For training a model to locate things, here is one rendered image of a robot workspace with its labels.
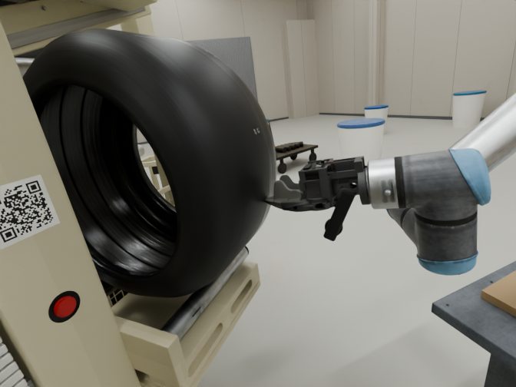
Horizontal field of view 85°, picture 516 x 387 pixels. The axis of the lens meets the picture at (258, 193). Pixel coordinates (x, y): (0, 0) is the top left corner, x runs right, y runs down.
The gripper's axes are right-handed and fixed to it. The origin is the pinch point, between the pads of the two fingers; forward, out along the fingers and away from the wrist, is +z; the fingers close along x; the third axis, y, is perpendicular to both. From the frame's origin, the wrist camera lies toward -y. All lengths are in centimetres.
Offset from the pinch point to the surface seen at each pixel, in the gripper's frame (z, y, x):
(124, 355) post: 23.0, -17.1, 28.7
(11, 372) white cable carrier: 22.5, -5.3, 42.1
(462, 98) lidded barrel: -150, -66, -703
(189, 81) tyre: 3.2, 26.3, 11.9
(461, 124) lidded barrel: -146, -120, -706
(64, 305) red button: 20.4, -0.7, 34.2
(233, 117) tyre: 0.0, 19.4, 6.7
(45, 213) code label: 19.2, 13.1, 31.5
